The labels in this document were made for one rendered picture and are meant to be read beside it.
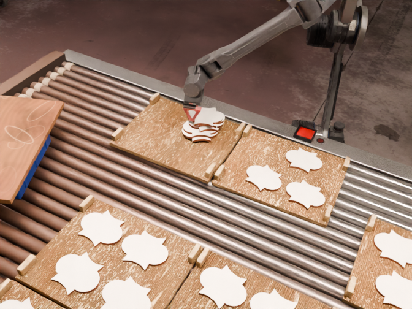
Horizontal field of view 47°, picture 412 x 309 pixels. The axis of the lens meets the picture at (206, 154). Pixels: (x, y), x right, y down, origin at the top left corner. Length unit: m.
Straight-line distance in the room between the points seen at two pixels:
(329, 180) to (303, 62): 2.63
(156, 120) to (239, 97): 1.87
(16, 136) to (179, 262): 0.71
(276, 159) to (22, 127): 0.91
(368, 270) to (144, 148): 0.87
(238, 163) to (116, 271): 0.61
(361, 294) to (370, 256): 0.14
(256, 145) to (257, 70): 2.29
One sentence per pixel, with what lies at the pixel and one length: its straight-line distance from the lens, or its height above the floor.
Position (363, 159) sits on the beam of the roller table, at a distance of 1.90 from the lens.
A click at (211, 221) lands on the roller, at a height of 0.92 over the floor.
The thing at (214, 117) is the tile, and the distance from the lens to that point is 1.81.
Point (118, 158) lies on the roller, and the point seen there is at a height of 0.92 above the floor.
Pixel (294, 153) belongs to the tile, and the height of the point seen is 0.95.
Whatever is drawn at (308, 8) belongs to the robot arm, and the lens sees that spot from 1.58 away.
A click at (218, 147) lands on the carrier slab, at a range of 1.77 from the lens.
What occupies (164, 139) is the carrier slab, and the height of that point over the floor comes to 0.94.
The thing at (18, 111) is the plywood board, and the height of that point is 1.04.
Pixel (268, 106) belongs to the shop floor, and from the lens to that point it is 3.64.
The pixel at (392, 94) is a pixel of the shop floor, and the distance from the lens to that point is 4.13.
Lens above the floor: 2.09
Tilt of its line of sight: 42 degrees down
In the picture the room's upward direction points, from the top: 5 degrees clockwise
